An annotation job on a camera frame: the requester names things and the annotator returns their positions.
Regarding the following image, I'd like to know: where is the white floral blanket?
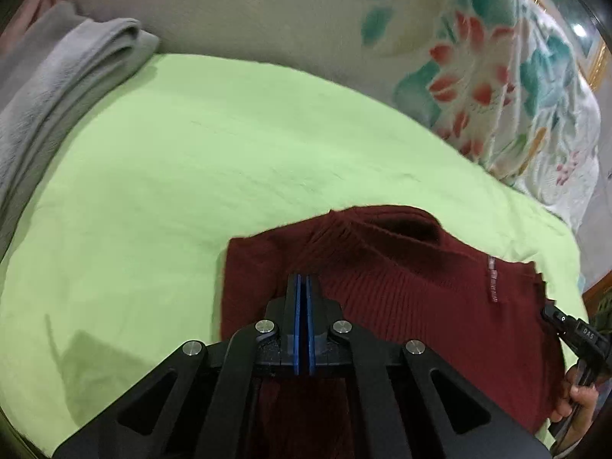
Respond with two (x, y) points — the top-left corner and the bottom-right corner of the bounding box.
(71, 0), (604, 231)

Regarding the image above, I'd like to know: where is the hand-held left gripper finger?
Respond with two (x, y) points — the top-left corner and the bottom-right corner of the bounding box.
(52, 273), (303, 459)
(302, 273), (552, 459)

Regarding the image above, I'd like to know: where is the person's right hand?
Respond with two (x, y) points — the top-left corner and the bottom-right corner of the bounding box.
(550, 367), (599, 422)

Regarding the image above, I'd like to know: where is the dark red knit sweater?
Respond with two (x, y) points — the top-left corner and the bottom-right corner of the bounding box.
(220, 205), (568, 459)

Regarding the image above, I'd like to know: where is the light green bed sheet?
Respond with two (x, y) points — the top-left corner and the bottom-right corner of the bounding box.
(0, 52), (588, 459)

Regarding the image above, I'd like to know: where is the gold framed painting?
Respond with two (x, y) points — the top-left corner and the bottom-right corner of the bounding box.
(516, 0), (612, 93)

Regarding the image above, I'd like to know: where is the grey folded garment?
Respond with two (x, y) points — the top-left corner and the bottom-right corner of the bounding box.
(0, 2), (161, 261)

